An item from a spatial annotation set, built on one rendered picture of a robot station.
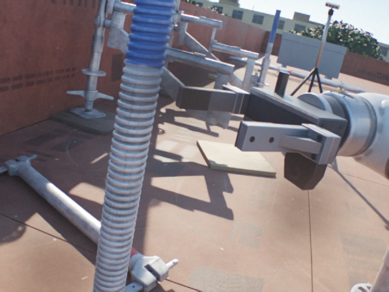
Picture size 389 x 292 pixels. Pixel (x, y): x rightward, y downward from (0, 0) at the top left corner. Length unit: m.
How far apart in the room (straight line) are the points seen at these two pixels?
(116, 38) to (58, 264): 1.19
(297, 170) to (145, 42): 0.29
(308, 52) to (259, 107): 7.07
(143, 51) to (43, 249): 0.70
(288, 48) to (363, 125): 7.05
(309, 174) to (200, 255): 0.57
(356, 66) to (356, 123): 12.56
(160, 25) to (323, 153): 0.20
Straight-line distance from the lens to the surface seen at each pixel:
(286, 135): 0.38
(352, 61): 13.05
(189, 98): 0.47
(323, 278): 1.12
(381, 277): 0.90
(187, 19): 2.85
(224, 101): 0.50
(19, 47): 1.60
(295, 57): 7.56
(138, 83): 0.35
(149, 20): 0.35
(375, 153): 0.57
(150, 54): 0.35
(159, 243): 1.04
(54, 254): 0.96
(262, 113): 0.50
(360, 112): 0.53
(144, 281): 0.85
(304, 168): 0.52
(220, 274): 0.98
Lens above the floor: 0.58
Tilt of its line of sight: 18 degrees down
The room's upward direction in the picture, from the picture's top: 12 degrees clockwise
